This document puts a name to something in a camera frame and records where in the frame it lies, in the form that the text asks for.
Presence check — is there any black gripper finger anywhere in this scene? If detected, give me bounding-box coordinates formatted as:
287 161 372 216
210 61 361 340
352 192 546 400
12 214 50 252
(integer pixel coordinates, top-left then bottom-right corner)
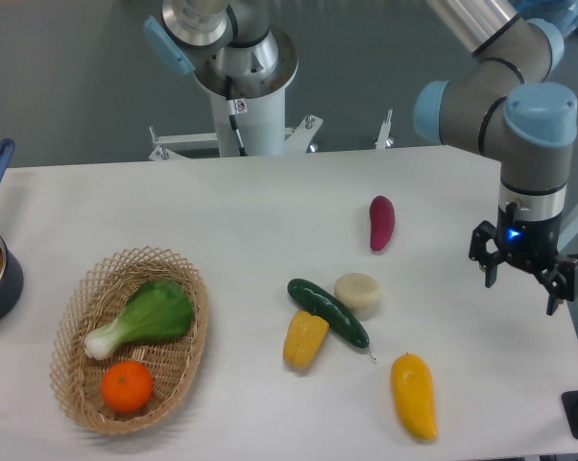
469 221 505 288
535 254 578 316

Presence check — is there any yellow bell pepper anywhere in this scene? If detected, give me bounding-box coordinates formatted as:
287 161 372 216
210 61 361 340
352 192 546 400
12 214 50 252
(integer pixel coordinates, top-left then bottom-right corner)
283 311 329 370

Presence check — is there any orange tangerine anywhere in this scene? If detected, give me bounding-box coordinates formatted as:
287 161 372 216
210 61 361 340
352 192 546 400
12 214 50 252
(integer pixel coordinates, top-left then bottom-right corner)
101 360 154 414

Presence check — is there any white metal frame bracket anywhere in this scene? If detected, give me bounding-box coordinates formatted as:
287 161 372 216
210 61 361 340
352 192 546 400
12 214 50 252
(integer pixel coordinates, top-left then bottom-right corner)
148 114 324 161

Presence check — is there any beige round cake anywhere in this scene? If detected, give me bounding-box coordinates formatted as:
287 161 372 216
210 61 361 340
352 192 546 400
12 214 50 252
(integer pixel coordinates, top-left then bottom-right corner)
334 273 381 320

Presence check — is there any yellow mango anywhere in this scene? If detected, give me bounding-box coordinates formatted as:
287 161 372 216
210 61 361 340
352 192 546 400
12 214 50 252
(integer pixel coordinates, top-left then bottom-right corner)
390 353 438 442

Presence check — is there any purple sweet potato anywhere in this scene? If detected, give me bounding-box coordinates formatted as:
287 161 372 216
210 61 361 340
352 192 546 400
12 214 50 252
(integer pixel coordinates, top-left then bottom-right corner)
369 195 396 252

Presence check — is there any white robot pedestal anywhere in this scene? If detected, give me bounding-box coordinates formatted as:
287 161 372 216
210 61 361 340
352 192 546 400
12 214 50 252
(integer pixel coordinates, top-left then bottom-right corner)
209 89 285 158

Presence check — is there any black cable on pedestal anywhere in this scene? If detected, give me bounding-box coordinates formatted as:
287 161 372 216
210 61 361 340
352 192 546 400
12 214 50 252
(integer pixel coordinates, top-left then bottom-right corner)
224 76 249 158

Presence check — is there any woven wicker basket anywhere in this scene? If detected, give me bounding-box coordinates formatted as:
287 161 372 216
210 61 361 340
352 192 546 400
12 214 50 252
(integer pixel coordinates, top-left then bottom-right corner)
50 247 209 435

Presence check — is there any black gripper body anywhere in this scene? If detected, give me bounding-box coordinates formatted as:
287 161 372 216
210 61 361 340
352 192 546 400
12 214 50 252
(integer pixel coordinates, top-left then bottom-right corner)
493 204 561 271

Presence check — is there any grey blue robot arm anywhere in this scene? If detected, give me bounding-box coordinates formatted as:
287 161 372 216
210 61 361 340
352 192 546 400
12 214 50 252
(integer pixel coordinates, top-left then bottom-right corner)
413 1 578 313

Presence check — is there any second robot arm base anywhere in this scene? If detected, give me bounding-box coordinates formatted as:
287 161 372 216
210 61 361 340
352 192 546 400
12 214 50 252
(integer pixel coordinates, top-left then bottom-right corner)
143 1 299 100

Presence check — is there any green bok choy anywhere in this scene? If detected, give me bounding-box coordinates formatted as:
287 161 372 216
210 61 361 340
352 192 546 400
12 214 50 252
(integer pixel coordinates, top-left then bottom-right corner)
84 279 194 360

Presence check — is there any dark green cucumber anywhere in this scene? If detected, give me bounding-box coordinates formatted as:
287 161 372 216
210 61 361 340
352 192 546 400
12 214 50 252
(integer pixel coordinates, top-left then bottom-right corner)
287 279 373 358

